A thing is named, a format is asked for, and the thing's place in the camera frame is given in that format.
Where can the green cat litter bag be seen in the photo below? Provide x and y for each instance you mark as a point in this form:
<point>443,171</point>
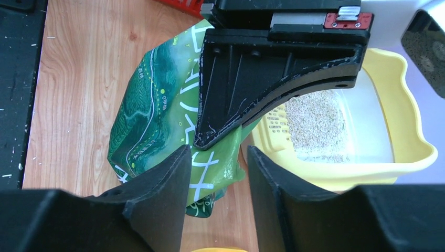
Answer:
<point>158,114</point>

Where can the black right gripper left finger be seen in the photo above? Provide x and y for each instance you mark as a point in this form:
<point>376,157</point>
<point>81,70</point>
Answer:
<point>144,214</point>

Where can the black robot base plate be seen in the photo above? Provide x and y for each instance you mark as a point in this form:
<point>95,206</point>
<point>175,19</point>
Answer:
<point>22,29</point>

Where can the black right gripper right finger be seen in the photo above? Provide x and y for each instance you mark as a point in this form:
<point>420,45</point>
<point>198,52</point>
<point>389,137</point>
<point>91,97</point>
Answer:
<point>292,214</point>

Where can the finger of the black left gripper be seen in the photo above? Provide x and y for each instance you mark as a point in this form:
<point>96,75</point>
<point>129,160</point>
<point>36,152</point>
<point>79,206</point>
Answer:
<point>245,73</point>

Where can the yellow litter scoop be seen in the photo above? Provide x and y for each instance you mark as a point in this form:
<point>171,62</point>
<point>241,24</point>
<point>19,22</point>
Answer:
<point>219,249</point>

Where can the yellow litter box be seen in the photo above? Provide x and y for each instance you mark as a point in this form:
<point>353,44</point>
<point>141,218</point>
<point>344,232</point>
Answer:
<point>337,139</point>

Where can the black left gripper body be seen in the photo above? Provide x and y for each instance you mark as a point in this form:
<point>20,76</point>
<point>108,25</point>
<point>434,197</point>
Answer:
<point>287,17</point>

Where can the red plastic basket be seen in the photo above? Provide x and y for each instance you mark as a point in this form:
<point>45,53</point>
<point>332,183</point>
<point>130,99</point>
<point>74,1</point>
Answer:
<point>191,7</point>

